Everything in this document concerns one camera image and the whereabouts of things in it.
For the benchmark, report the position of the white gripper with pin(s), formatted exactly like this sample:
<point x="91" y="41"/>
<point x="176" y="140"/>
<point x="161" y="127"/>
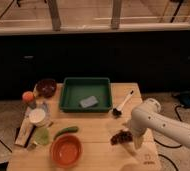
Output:
<point x="138" y="139"/>

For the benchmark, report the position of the dark purple grape bunch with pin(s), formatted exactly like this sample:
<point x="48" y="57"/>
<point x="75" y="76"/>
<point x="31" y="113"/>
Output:
<point x="121" y="137"/>

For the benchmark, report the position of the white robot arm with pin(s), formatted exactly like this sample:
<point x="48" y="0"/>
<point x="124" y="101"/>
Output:
<point x="147" y="116"/>

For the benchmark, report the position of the red orange bowl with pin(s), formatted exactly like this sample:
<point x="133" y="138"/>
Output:
<point x="65" y="151"/>

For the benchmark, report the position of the dark maroon bowl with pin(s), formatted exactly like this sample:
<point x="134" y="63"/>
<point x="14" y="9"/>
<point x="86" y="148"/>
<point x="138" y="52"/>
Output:
<point x="46" y="87"/>

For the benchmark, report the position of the blue grey sponge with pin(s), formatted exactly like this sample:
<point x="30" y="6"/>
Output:
<point x="88" y="102"/>

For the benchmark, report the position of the dark blue floor device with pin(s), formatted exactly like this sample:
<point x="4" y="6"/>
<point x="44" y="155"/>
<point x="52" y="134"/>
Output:
<point x="184" y="99"/>

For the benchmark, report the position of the green cucumber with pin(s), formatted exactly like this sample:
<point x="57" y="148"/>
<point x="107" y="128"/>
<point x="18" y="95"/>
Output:
<point x="72" y="129"/>

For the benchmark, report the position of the green plastic tray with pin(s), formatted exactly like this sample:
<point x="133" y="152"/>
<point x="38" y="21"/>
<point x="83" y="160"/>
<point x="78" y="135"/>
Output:
<point x="75" y="89"/>

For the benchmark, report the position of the light green cup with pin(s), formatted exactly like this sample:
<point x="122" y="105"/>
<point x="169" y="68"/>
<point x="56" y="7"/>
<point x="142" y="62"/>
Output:
<point x="41" y="136"/>

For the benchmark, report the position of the white cup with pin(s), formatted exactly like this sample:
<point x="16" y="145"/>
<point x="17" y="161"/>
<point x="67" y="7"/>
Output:
<point x="37" y="117"/>

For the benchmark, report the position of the wooden block with black edge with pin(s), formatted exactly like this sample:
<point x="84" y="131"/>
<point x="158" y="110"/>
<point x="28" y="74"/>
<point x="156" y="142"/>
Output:
<point x="24" y="133"/>

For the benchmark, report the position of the orange ball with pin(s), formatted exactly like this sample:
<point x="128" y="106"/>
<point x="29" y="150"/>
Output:
<point x="28" y="96"/>

